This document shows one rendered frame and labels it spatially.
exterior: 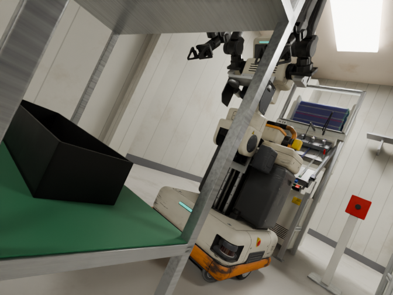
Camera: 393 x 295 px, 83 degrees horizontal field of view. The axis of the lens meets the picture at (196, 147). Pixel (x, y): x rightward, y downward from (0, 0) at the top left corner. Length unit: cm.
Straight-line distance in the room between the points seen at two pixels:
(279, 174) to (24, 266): 126
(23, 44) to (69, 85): 269
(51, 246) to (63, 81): 263
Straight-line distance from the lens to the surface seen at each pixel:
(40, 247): 38
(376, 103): 593
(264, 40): 146
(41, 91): 290
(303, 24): 120
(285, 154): 144
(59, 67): 292
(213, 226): 119
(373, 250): 538
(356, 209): 232
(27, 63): 28
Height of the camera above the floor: 55
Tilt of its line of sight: 1 degrees up
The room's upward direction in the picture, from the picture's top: 25 degrees clockwise
